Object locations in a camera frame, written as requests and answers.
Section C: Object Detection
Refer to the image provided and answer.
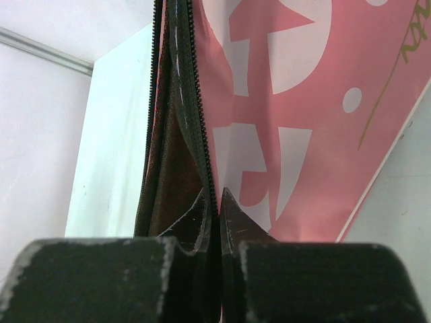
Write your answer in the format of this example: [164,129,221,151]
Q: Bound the left aluminium frame post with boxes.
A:
[1,28,94,77]

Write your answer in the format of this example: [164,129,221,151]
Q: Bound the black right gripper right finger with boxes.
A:
[220,189,427,322]

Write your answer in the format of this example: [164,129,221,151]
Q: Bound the pink racket bag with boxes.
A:
[135,1,430,242]

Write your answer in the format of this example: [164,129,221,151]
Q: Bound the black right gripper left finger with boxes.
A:
[1,192,211,322]

